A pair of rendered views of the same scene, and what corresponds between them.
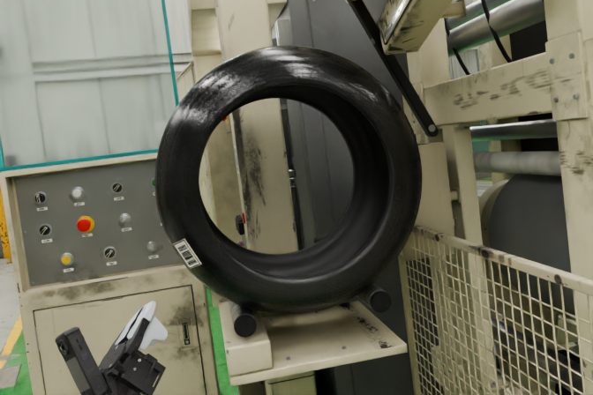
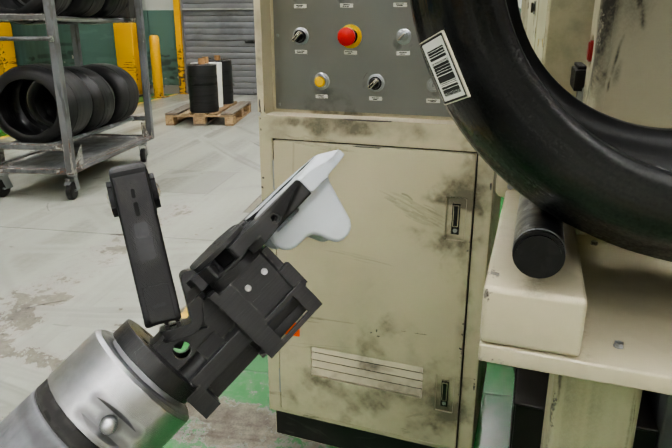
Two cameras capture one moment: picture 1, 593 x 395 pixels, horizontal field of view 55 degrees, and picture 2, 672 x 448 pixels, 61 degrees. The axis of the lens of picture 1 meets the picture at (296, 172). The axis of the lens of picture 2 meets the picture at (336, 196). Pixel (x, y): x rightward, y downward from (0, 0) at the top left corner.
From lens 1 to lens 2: 63 cm
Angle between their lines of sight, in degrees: 32
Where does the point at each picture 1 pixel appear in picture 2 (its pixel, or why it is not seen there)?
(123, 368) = (219, 281)
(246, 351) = (528, 306)
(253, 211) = (615, 35)
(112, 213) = (387, 26)
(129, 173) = not seen: outside the picture
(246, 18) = not seen: outside the picture
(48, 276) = (297, 99)
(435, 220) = not seen: outside the picture
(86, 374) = (135, 270)
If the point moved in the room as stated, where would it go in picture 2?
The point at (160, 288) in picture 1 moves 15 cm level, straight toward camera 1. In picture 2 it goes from (432, 147) to (425, 163)
